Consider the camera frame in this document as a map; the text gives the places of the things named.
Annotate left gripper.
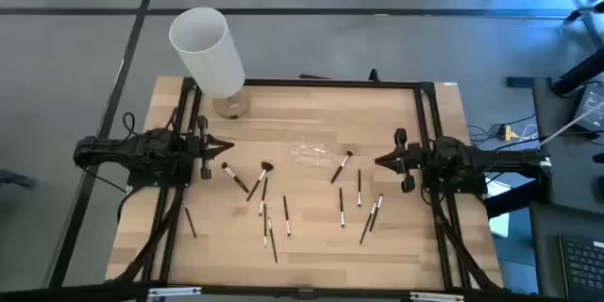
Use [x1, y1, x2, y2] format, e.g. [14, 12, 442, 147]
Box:
[187, 115, 236, 180]

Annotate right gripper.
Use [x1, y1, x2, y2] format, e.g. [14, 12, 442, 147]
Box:
[375, 127, 429, 194]

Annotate black dense-head makeup brush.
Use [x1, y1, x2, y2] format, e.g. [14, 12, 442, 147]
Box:
[221, 161, 250, 194]

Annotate black tapered blush brush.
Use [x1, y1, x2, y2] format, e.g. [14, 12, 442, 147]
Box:
[329, 149, 355, 185]

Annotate black fan makeup brush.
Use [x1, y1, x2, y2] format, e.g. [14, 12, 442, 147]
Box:
[245, 160, 275, 203]

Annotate clear acrylic brush organizer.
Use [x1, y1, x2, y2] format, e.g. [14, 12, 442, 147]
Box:
[286, 143, 337, 169]

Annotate white shade wooden base lamp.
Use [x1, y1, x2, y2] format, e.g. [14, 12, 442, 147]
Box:
[168, 7, 251, 120]

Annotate white paper sheet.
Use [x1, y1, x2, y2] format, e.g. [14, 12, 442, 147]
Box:
[485, 178, 512, 240]

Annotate dark grey desk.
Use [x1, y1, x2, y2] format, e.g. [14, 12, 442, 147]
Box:
[528, 200, 604, 301]

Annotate dark chair base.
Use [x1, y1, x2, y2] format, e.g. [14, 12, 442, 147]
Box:
[0, 168, 37, 191]

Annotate grey flat device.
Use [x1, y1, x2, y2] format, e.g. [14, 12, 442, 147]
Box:
[572, 84, 604, 133]

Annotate black stand leg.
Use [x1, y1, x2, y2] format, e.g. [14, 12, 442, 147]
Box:
[551, 46, 604, 98]

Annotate black crossbar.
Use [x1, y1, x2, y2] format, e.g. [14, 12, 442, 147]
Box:
[0, 281, 604, 302]

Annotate dark laptop keyboard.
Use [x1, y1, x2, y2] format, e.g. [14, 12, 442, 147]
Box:
[559, 234, 604, 301]

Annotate black floor cable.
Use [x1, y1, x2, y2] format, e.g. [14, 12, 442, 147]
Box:
[466, 112, 539, 150]

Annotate black aluminium table frame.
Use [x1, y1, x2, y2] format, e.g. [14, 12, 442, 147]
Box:
[112, 76, 504, 294]

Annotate black cable bundle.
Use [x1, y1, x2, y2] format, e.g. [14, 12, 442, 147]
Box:
[112, 186, 186, 284]
[427, 191, 502, 292]

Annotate silver metal bracket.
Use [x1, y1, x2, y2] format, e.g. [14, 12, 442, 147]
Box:
[409, 291, 465, 302]

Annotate white cable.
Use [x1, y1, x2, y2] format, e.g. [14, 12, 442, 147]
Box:
[537, 101, 604, 148]

